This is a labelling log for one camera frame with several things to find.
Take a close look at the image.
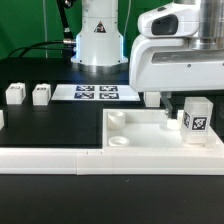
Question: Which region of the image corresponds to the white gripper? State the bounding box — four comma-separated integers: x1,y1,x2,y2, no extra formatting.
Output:
129,2,224,118

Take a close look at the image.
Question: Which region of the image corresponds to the white square table top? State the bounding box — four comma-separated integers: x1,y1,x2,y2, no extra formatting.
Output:
102,109,223,148

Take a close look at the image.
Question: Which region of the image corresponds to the white sheet with markers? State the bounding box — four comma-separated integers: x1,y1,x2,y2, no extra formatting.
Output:
52,84,140,101

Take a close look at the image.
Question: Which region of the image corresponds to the white L-shaped fence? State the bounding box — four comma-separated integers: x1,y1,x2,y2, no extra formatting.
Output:
0,142,224,175

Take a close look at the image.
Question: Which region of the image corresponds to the white block at left edge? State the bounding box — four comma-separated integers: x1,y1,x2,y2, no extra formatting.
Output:
0,110,4,131

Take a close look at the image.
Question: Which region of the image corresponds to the black cable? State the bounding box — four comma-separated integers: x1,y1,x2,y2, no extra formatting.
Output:
6,38,78,59

